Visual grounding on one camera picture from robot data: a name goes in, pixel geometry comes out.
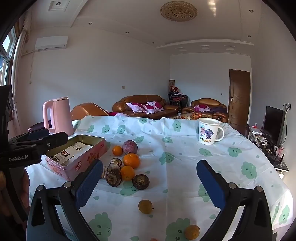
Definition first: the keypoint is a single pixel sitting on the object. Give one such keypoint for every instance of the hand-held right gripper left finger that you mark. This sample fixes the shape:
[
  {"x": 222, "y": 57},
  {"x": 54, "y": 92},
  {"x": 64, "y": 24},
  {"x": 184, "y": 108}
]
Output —
[{"x": 89, "y": 183}]

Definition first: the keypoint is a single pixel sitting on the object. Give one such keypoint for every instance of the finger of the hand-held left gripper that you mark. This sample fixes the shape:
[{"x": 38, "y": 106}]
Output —
[
  {"x": 55, "y": 139},
  {"x": 34, "y": 135}
]

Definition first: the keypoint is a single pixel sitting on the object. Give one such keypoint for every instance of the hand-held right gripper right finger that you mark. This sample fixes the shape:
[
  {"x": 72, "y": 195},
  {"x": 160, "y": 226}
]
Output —
[{"x": 211, "y": 183}]

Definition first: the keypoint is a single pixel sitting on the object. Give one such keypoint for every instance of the pink tin box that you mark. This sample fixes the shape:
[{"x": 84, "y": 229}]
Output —
[{"x": 92, "y": 154}]

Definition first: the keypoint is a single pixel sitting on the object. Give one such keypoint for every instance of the large orange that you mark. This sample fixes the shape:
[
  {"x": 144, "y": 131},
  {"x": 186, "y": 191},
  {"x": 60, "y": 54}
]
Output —
[{"x": 131, "y": 160}]

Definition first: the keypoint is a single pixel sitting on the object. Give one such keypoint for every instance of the person's left forearm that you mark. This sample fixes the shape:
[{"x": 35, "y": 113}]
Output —
[{"x": 13, "y": 197}]

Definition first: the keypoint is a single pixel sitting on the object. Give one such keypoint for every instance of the printed paper packet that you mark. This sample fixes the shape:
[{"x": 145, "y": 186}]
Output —
[{"x": 69, "y": 153}]

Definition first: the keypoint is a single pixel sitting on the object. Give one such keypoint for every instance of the pink electric kettle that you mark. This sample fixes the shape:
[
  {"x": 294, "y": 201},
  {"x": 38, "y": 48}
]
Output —
[{"x": 60, "y": 115}]

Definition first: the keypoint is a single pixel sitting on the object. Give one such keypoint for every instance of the medium orange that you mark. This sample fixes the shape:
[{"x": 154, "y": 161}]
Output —
[{"x": 127, "y": 173}]

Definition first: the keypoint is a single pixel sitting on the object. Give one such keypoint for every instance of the white green-cloud print tablecloth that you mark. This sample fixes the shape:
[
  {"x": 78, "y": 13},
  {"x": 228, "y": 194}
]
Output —
[{"x": 175, "y": 162}]

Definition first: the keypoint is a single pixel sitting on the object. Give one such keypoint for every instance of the small orange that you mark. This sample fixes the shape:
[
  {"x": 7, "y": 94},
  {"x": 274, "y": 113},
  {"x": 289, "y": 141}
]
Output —
[{"x": 117, "y": 150}]

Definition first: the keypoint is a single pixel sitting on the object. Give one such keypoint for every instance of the brown leather sofa white piping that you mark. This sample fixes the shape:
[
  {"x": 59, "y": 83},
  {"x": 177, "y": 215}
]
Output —
[{"x": 87, "y": 110}]

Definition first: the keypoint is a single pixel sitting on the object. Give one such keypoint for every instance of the white cartoon print mug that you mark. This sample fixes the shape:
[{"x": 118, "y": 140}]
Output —
[{"x": 208, "y": 132}]

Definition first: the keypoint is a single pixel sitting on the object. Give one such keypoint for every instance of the yellow-orange round fruit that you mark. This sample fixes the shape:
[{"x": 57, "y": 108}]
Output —
[
  {"x": 145, "y": 206},
  {"x": 192, "y": 232}
]

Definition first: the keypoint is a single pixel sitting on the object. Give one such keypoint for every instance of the purple passion fruit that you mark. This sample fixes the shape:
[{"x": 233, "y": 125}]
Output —
[{"x": 130, "y": 147}]

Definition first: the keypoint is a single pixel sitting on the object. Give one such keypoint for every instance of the pink blanket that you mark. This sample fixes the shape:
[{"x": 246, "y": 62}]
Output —
[{"x": 119, "y": 114}]

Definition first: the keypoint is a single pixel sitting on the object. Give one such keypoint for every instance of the cluttered television stand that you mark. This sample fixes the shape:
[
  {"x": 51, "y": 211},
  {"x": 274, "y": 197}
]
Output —
[{"x": 275, "y": 157}]

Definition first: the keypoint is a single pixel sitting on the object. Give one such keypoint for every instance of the cluttered coffee table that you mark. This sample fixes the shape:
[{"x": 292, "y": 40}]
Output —
[{"x": 190, "y": 115}]

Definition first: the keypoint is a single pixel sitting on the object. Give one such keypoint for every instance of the purple blanket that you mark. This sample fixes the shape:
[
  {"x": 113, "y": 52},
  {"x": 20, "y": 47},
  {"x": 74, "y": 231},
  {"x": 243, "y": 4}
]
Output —
[{"x": 218, "y": 110}]

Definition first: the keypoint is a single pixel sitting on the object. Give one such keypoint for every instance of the white magenta floral pillow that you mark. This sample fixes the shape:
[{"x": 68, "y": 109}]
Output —
[
  {"x": 152, "y": 107},
  {"x": 136, "y": 107},
  {"x": 201, "y": 108}
]

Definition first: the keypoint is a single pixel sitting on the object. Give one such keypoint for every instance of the light curtain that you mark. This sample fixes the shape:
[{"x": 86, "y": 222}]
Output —
[{"x": 19, "y": 58}]

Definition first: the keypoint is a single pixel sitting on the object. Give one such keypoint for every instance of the window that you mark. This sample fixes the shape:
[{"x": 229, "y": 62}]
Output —
[{"x": 5, "y": 60}]

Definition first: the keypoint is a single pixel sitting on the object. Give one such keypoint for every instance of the brown leather armchair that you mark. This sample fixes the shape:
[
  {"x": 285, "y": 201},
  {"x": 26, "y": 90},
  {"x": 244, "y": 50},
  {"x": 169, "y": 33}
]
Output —
[{"x": 208, "y": 102}]

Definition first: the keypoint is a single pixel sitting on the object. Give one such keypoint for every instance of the black flat television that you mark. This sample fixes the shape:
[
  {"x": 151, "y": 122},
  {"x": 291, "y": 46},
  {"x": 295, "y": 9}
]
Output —
[{"x": 272, "y": 125}]

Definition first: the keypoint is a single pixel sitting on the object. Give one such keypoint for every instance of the brown leather three-seat sofa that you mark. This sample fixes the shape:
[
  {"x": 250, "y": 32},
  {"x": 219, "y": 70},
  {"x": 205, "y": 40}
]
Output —
[{"x": 166, "y": 110}]

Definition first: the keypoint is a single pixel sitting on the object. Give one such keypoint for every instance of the brown wooden door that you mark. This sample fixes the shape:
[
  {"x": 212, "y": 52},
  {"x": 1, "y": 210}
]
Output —
[{"x": 239, "y": 99}]

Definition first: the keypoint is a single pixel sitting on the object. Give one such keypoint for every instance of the stack of dark chairs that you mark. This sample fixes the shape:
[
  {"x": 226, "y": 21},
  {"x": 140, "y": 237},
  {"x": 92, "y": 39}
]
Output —
[{"x": 178, "y": 98}]

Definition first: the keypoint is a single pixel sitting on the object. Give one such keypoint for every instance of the tall decorated floor vase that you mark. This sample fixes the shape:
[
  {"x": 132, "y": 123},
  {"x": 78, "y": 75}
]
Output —
[{"x": 171, "y": 84}]

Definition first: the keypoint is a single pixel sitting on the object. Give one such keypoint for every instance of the white wall air conditioner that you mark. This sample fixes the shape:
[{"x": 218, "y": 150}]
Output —
[{"x": 51, "y": 42}]

